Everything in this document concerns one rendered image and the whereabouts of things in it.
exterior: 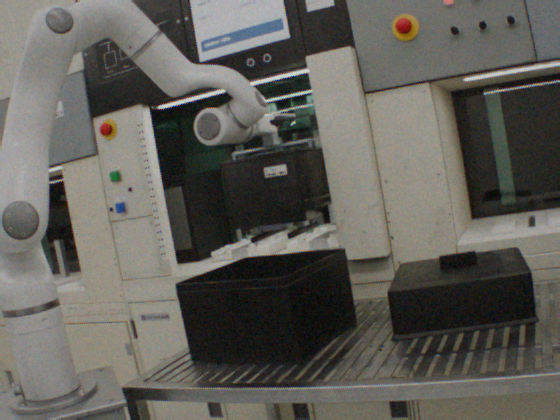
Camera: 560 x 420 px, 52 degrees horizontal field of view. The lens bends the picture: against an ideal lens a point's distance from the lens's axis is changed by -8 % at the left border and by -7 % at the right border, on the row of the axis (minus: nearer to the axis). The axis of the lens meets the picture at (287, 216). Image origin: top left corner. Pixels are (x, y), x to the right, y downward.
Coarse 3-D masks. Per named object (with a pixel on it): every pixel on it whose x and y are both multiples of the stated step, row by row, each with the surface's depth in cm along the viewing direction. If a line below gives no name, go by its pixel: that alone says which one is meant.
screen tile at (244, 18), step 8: (240, 0) 161; (272, 0) 158; (248, 8) 161; (256, 8) 160; (264, 8) 159; (272, 8) 158; (240, 16) 162; (248, 16) 161; (256, 16) 160; (264, 16) 159
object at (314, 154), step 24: (264, 144) 161; (288, 144) 160; (312, 144) 157; (240, 168) 156; (264, 168) 153; (288, 168) 151; (312, 168) 158; (240, 192) 157; (264, 192) 154; (288, 192) 151; (312, 192) 156; (240, 216) 158; (264, 216) 155; (288, 216) 152; (312, 216) 163
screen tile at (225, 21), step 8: (200, 0) 166; (208, 0) 165; (216, 0) 164; (224, 0) 163; (232, 0) 162; (200, 8) 166; (208, 8) 165; (216, 8) 164; (224, 8) 164; (232, 8) 163; (224, 16) 164; (232, 16) 163; (200, 24) 167; (208, 24) 166; (216, 24) 165; (224, 24) 164; (232, 24) 163; (200, 32) 167; (208, 32) 166
